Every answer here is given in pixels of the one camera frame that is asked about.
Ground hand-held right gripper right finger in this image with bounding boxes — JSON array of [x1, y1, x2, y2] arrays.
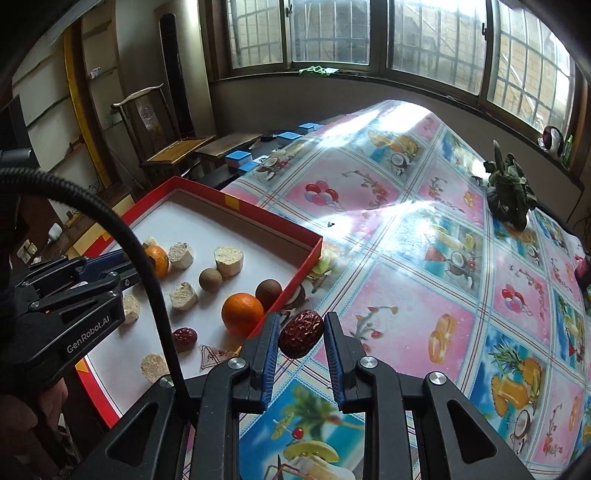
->
[[323, 311, 539, 480]]

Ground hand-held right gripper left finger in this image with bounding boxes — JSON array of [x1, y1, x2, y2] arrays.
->
[[104, 313, 281, 480]]

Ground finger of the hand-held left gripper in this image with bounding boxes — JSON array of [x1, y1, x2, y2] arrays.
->
[[25, 271, 141, 315], [21, 249, 155, 289]]

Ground red date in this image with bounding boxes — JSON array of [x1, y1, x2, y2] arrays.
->
[[172, 327, 199, 354], [278, 310, 325, 358]]

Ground orange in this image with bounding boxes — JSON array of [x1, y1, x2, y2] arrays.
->
[[222, 292, 266, 339], [143, 244, 170, 278]]

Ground brown longan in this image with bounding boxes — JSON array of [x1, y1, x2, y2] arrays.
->
[[198, 268, 223, 293], [255, 279, 283, 311]]

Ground red cardboard box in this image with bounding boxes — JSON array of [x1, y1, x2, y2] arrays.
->
[[76, 176, 324, 430]]

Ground person's left hand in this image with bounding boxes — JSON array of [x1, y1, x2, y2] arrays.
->
[[0, 383, 70, 460]]

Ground wooden armchair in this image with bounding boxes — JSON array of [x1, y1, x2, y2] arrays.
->
[[111, 83, 217, 188]]

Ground yellow wooden board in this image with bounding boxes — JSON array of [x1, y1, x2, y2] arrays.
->
[[64, 23, 112, 188]]

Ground wooden bench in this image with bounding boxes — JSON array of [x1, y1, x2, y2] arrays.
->
[[196, 133, 263, 171]]

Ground dark tall wooden plank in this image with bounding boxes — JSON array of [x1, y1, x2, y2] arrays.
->
[[159, 14, 195, 139]]

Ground green leafy vegetable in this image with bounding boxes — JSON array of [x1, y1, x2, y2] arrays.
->
[[482, 141, 539, 232]]

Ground dark red glass bottle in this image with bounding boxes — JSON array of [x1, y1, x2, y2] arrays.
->
[[574, 254, 591, 289]]

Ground black white object on sill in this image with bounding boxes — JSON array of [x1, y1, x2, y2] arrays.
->
[[538, 124, 565, 153]]

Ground window with metal grille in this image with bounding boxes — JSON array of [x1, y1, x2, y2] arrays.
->
[[222, 0, 578, 134]]

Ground black corrugated cable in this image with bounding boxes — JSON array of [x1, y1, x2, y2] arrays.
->
[[0, 167, 192, 402]]

